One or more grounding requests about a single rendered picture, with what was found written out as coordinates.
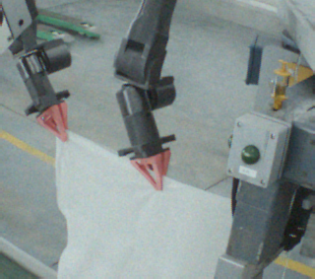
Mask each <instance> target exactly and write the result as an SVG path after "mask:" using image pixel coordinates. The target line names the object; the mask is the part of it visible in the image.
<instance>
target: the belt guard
mask: <svg viewBox="0 0 315 279"><path fill-rule="evenodd" d="M277 16H278V19H279V20H280V21H281V22H282V23H283V26H284V28H285V29H286V30H287V31H288V33H289V35H290V36H291V38H292V39H293V40H294V42H295V43H296V45H297V46H298V49H299V50H300V51H301V52H302V55H303V56H304V57H305V59H306V61H307V62H308V63H309V65H310V67H311V68H312V69H313V72H314V73H315V0H278V9H277Z"/></svg>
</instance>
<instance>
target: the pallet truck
mask: <svg viewBox="0 0 315 279"><path fill-rule="evenodd" d="M36 9H37V11H38V16H37V17H36V18H37V19H40V20H42V21H44V22H49V23H51V24H54V25H57V26H62V27H64V28H67V29H69V30H75V31H78V32H79V33H80V35H87V36H98V37H100V35H103V34H105V30H104V29H103V28H101V27H99V26H97V25H95V24H93V23H88V22H86V21H83V20H80V19H78V18H76V19H75V18H72V17H69V16H66V15H60V14H58V13H55V12H50V11H48V10H45V9H40V8H37V7H36ZM36 35H37V36H39V37H42V38H44V39H48V40H53V39H56V38H60V37H61V38H63V39H64V41H65V44H69V42H70V41H74V39H73V37H72V36H71V35H68V34H67V33H63V32H61V31H59V30H57V29H55V28H51V27H48V26H46V25H43V24H41V25H40V24H37V34H36Z"/></svg>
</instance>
